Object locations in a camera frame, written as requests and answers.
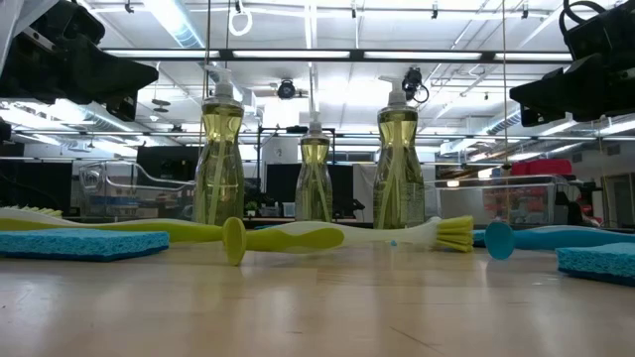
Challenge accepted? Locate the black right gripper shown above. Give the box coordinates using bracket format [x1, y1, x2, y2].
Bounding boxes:
[509, 53, 635, 128]

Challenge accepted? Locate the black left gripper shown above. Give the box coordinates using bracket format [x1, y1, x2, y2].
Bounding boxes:
[0, 35, 160, 123]

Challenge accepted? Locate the yellow soap pump bottle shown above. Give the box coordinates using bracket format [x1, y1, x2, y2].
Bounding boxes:
[372, 75, 427, 230]
[295, 111, 334, 223]
[191, 66, 246, 227]

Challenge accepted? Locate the blue dish brush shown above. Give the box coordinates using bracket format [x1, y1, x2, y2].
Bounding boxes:
[484, 220, 635, 262]

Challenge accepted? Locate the yellow-green dish brush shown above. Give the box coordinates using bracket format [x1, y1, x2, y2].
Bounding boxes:
[221, 214, 475, 268]
[0, 204, 225, 245]

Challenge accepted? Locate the red storage box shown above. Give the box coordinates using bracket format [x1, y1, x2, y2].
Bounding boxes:
[510, 158, 574, 178]

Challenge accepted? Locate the small clear plastic bin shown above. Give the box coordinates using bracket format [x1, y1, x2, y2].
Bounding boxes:
[77, 159, 197, 222]
[426, 173, 572, 227]

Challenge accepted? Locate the black round ceiling device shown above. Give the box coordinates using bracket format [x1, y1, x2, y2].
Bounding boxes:
[276, 78, 298, 101]

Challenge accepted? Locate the black computer monitor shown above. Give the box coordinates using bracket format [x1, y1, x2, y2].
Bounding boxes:
[266, 163, 354, 220]

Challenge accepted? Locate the thin hanging cord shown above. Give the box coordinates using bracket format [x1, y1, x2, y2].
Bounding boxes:
[200, 0, 213, 150]
[500, 0, 513, 173]

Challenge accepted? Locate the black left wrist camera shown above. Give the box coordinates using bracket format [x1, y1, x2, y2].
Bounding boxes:
[30, 0, 107, 51]

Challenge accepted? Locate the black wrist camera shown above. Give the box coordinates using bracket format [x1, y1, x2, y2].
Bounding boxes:
[30, 0, 107, 51]
[563, 13, 635, 64]

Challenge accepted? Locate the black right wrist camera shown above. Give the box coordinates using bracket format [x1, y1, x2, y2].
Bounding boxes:
[563, 13, 635, 64]

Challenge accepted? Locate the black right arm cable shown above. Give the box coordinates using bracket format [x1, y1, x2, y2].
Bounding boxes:
[559, 0, 609, 34]

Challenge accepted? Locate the white hanging ring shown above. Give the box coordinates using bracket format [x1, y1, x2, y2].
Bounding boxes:
[228, 6, 254, 38]

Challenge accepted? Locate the black overhead camera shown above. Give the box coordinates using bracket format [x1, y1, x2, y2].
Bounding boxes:
[401, 66, 431, 105]

